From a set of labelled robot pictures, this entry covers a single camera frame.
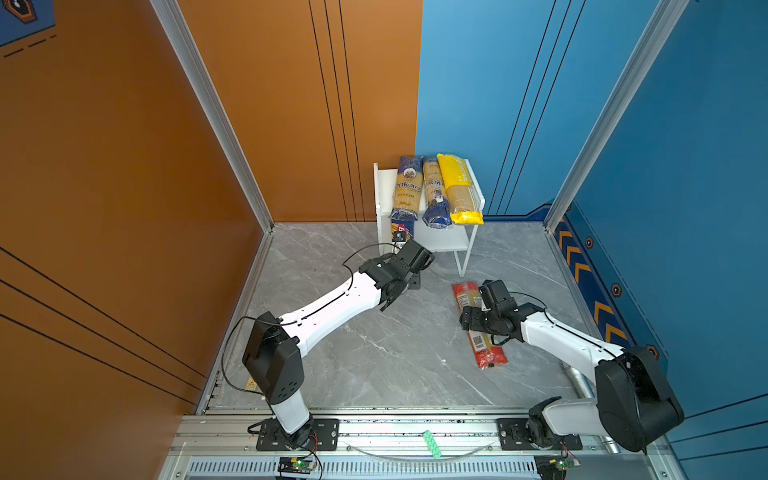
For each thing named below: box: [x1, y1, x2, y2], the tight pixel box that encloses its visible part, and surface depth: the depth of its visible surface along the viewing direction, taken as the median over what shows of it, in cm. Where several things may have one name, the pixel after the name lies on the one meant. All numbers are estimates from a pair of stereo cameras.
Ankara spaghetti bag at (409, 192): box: [388, 156, 424, 221], surface depth 82 cm
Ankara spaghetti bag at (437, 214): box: [422, 158, 453, 230], surface depth 79 cm
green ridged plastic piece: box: [423, 430, 442, 460], surface depth 73 cm
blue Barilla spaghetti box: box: [391, 217, 418, 239], surface depth 87 cm
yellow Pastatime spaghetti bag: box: [437, 153, 484, 225], surface depth 80 cm
